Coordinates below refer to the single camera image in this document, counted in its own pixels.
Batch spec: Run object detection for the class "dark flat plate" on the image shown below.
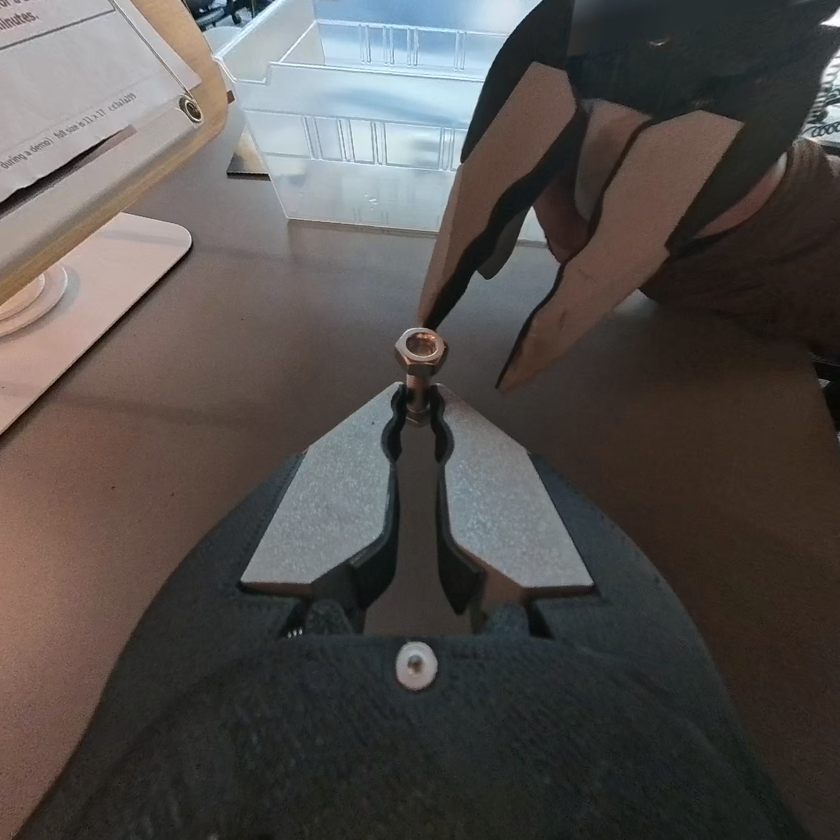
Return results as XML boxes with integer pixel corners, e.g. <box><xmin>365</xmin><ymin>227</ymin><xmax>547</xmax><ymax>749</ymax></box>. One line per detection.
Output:
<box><xmin>226</xmin><ymin>125</ymin><xmax>270</xmax><ymax>179</ymax></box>

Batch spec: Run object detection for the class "white stand base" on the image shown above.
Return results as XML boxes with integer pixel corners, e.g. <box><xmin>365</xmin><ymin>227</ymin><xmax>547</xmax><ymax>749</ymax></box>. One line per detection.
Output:
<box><xmin>0</xmin><ymin>213</ymin><xmax>193</xmax><ymax>434</ymax></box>

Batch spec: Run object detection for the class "printed paper instruction sheet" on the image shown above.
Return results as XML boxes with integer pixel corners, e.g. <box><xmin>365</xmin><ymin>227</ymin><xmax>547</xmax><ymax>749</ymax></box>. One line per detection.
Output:
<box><xmin>0</xmin><ymin>0</ymin><xmax>203</xmax><ymax>198</ymax></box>

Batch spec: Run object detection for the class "wooden sign board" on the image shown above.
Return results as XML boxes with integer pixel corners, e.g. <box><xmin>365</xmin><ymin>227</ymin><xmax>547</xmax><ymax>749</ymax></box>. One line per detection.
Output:
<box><xmin>0</xmin><ymin>0</ymin><xmax>231</xmax><ymax>296</ymax></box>

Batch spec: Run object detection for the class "thin steel wire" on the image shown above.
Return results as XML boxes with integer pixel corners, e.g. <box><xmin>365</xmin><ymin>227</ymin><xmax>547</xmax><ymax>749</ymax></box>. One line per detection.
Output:
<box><xmin>108</xmin><ymin>0</ymin><xmax>191</xmax><ymax>109</ymax></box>

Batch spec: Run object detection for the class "clear plastic bin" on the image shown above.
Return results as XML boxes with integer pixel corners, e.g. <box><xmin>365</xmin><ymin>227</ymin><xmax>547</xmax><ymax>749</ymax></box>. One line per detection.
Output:
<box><xmin>213</xmin><ymin>0</ymin><xmax>549</xmax><ymax>249</ymax></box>

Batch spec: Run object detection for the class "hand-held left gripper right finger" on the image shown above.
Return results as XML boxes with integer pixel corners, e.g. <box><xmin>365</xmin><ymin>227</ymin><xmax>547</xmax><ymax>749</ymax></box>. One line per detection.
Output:
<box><xmin>430</xmin><ymin>384</ymin><xmax>595</xmax><ymax>634</ymax></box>

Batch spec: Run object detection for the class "steel bolt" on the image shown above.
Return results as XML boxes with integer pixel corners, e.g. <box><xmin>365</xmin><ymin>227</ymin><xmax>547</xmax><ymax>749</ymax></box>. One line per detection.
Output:
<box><xmin>402</xmin><ymin>367</ymin><xmax>434</xmax><ymax>429</ymax></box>

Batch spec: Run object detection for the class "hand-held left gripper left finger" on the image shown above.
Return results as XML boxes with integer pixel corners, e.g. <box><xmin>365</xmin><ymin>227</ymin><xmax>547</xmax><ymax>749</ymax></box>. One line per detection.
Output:
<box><xmin>241</xmin><ymin>382</ymin><xmax>403</xmax><ymax>634</ymax></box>

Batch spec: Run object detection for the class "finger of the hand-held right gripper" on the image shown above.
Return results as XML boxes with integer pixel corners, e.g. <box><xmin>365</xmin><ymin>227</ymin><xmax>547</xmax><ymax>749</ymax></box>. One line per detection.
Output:
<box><xmin>419</xmin><ymin>62</ymin><xmax>578</xmax><ymax>329</ymax></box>
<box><xmin>495</xmin><ymin>98</ymin><xmax>750</xmax><ymax>395</ymax></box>

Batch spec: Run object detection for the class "person's right hand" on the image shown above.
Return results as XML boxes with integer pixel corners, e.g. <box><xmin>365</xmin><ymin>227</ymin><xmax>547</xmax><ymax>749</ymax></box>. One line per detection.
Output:
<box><xmin>535</xmin><ymin>174</ymin><xmax>598</xmax><ymax>263</ymax></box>

